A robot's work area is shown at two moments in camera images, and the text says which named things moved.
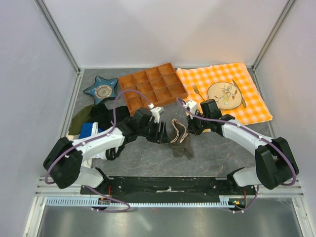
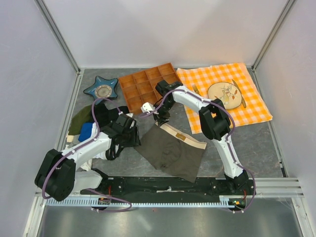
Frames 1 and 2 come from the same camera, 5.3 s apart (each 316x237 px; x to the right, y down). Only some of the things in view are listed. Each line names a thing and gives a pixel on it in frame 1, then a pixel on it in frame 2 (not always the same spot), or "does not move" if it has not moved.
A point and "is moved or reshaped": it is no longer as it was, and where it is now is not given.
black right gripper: [191, 128] -> [159, 119]
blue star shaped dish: [102, 89] does not move
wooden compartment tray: [161, 84] does not move
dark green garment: [83, 116] does not move
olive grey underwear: [182, 144] is moved or reshaped
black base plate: [224, 186] does not move
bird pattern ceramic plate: [226, 95] does not move
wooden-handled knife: [243, 101] does not move
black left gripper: [161, 137] -> [135, 140]
